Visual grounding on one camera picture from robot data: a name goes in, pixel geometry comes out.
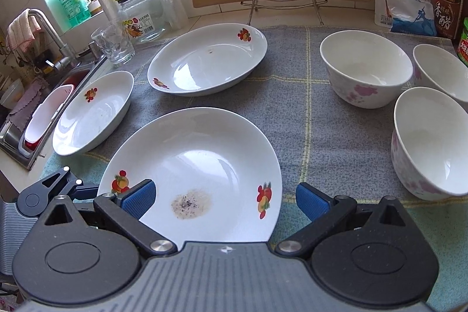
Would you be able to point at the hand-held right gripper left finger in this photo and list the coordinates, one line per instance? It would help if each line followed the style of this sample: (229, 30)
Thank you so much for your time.
(137, 198)

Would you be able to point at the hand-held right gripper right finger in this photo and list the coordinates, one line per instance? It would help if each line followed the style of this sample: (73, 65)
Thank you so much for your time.
(310, 200)

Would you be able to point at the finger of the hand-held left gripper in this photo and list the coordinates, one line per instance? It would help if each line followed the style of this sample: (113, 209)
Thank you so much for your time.
(87, 192)

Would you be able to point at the white plate with fruit print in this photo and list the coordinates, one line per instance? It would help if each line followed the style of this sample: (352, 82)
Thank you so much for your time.
(204, 158)
(204, 63)
(91, 122)

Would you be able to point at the white bowl with pink flowers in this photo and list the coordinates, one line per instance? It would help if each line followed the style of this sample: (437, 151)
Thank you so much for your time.
(431, 136)
(442, 67)
(365, 56)

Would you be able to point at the red and white tray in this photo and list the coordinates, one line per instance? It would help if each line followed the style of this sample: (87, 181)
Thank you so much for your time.
(40, 122)

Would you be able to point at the steel sink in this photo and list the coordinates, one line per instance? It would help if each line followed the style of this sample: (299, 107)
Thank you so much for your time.
(14, 144)

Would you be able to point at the grey checked cloth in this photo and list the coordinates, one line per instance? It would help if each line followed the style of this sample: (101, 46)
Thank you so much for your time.
(292, 114)

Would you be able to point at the purple cloth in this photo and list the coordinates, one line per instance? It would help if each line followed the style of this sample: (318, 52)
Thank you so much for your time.
(25, 100)

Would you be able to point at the clear drinking glass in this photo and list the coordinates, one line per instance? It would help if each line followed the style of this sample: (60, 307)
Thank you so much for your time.
(113, 45)

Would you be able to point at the metal faucet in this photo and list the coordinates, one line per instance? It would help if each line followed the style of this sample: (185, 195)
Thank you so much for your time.
(55, 34)

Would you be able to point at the pink cloth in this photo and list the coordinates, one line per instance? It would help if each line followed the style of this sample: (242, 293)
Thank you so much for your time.
(22, 30)

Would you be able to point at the glass jar with green lid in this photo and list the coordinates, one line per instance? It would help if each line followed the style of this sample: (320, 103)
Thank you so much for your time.
(142, 19)

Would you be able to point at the small potted plant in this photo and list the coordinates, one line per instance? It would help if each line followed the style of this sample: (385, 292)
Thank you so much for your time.
(91, 1)

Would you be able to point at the green-lidded sauce jar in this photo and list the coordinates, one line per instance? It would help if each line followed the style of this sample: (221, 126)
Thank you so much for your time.
(463, 45)

